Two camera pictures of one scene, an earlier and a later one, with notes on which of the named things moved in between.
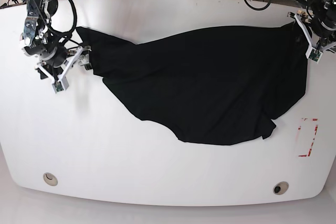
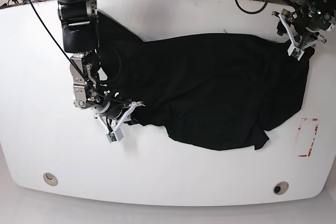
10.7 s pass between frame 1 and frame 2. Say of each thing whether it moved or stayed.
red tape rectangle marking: stayed
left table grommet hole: stayed
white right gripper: moved
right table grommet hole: stayed
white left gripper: moved
